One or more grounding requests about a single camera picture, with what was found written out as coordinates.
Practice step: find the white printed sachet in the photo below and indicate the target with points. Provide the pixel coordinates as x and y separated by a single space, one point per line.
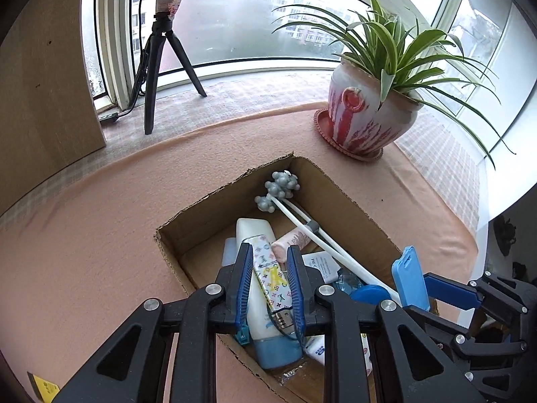
323 266

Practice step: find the blue plastic case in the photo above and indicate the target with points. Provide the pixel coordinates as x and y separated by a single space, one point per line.
409 279

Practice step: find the patterned lighter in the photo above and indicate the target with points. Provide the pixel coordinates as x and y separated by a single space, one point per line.
270 285

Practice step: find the black tripod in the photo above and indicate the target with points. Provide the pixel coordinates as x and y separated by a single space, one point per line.
151 92

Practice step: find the blue plastic clip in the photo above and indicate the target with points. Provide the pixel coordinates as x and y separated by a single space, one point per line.
242 338

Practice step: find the blue round container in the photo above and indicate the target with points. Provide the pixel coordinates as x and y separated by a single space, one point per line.
371 296

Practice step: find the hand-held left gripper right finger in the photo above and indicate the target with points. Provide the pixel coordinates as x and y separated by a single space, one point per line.
295 294

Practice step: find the red pot saucer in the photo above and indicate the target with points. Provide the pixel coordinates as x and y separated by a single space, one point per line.
323 128

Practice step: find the pink tube with grey cap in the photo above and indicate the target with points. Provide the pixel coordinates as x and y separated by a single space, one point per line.
293 239

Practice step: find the spider plant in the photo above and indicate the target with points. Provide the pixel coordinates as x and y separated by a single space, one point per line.
390 50

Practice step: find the white translucent cap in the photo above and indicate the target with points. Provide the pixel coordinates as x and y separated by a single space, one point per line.
230 252

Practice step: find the red and white flower pot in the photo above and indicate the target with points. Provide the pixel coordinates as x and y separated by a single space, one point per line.
356 126

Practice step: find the white bottle with blue cap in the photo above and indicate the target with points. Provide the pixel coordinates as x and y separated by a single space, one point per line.
254 229

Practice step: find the wooden cabinet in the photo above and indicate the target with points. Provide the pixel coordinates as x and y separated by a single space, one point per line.
42 113

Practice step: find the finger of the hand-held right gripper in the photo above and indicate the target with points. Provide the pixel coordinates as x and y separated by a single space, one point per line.
461 344
451 294

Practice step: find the cardboard box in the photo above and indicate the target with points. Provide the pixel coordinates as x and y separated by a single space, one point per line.
197 226

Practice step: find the checked cloth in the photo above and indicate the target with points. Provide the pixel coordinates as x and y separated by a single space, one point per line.
251 92

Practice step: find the yellow card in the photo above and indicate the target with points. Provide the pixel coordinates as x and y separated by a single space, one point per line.
44 388

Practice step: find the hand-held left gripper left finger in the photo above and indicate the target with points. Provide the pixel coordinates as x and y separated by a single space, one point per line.
243 289

